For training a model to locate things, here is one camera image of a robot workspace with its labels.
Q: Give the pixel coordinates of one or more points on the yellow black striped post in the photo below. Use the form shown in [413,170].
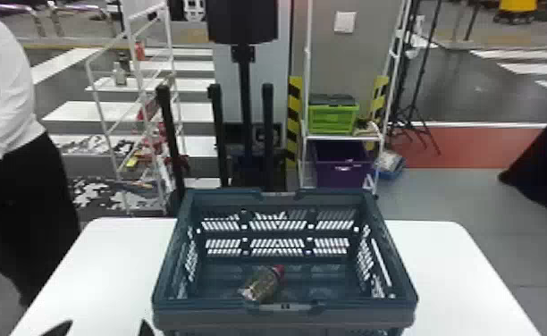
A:
[294,117]

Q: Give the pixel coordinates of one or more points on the white shelf trolley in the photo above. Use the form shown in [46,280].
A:
[305,94]

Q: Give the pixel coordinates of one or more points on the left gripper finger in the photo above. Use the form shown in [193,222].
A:
[145,330]
[61,330]

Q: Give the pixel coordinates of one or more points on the black tripod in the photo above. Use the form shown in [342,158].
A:
[412,94]

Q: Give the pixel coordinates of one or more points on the person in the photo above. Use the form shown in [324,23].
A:
[15,187]

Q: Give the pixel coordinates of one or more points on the green crate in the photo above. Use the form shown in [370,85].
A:
[332,118]

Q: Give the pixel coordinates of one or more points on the purple crate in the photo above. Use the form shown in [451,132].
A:
[341,169]

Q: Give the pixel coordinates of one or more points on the blue basket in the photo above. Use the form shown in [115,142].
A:
[283,284]

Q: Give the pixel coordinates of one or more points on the brown bottle with red cap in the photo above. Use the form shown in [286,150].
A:
[260,284]

